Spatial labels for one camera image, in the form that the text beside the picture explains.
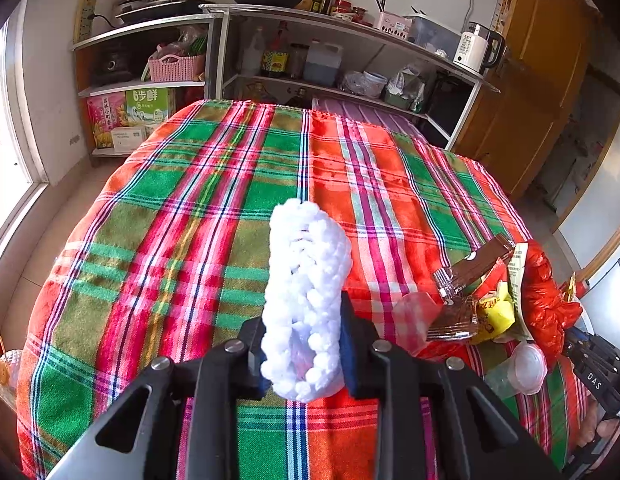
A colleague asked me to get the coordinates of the long brown snack wrapper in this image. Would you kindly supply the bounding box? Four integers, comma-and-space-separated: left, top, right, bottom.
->
432, 234, 516, 303

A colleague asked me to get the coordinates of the purple striped mat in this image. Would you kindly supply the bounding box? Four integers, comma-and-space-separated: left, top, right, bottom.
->
312, 97, 426, 137

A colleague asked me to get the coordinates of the wooden door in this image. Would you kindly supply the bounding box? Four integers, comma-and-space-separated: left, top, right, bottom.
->
450, 0, 603, 201

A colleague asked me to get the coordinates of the white cardboard box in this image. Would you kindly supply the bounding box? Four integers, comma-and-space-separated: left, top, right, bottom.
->
110, 125, 156, 153

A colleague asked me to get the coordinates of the grey metal kitchen shelf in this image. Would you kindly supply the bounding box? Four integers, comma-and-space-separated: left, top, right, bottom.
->
200, 4, 501, 151

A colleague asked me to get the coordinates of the crumpled clear plastic bag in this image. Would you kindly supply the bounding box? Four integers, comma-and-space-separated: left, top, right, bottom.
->
340, 71, 371, 98

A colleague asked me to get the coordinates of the grey metal stove shelf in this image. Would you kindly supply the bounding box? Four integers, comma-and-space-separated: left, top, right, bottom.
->
72, 10, 226, 166

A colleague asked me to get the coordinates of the pink chopstick holder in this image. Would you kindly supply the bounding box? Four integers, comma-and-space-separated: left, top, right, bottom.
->
372, 10, 413, 37

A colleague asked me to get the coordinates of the wall calendar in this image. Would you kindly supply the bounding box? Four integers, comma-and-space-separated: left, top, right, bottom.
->
490, 0, 516, 36

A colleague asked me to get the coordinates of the dark glass jar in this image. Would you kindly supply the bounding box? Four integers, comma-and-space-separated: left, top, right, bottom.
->
289, 42, 311, 80

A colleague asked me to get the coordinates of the short brown snack wrapper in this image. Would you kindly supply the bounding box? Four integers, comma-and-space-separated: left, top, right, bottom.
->
426, 296, 481, 343

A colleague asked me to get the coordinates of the beige power strip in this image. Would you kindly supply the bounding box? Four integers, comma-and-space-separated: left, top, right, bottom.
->
77, 0, 98, 43

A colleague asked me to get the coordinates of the clear plastic bottle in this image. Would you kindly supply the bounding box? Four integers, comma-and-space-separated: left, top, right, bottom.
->
240, 27, 266, 77

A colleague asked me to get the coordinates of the red plastic bag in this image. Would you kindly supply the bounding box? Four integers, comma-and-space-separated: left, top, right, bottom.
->
520, 242, 583, 368

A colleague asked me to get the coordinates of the white crocheted pouch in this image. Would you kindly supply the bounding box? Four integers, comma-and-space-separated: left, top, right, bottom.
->
260, 198, 353, 403

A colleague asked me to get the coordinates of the bag of vegetables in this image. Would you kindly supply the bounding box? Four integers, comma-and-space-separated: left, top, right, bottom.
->
155, 25, 209, 58

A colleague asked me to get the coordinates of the pink plastic basket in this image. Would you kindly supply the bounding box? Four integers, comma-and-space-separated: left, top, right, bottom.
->
147, 52, 207, 83

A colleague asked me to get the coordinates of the clear plastic storage box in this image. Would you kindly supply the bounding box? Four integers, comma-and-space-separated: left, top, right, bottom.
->
407, 14, 463, 58

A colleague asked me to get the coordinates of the green plastic basket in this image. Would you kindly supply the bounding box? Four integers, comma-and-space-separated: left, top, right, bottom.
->
382, 85, 416, 111

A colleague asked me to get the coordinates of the white electric kettle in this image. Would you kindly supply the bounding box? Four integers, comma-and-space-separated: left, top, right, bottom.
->
452, 21, 506, 76

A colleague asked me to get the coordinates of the black induction cooker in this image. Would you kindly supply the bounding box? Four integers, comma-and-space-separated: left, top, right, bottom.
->
114, 0, 216, 25

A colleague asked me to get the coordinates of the red yellow snack packet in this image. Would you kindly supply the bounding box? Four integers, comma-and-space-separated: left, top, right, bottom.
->
559, 272, 591, 306

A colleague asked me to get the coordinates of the pale green snack packet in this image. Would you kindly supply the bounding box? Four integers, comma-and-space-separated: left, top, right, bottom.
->
507, 242, 533, 341

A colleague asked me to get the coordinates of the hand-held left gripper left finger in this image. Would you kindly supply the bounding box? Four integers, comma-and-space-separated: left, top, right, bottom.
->
47, 316, 273, 480

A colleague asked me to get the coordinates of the red green plaid blanket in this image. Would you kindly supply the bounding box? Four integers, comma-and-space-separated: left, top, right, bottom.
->
15, 99, 598, 480

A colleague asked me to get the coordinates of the red cap soy sauce bottle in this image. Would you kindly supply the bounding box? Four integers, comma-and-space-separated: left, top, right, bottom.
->
261, 22, 291, 78

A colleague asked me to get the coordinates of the white plastic tub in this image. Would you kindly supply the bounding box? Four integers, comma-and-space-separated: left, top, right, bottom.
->
362, 71, 389, 98

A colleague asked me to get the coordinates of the white window frame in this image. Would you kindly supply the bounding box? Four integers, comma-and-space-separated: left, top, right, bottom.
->
0, 10, 52, 266

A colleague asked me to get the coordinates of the green white carton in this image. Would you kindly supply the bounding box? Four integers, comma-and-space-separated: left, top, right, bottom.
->
125, 87, 177, 128

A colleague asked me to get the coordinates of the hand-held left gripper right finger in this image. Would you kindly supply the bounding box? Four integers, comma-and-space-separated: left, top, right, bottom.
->
339, 291, 561, 480

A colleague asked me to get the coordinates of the clear plastic cup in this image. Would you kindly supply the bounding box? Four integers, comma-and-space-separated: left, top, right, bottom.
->
485, 342, 548, 401

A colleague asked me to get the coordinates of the person's right hand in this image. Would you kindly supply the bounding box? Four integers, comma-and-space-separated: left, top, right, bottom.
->
575, 402, 620, 453

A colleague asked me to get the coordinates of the pink snack box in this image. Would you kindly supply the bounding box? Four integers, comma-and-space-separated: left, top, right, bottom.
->
86, 94, 128, 150

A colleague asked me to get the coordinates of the blue liquid plastic jug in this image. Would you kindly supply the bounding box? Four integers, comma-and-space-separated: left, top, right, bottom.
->
304, 40, 343, 87

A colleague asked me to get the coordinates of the clear pinkish plastic bag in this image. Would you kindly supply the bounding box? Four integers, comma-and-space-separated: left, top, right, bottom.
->
392, 291, 446, 356

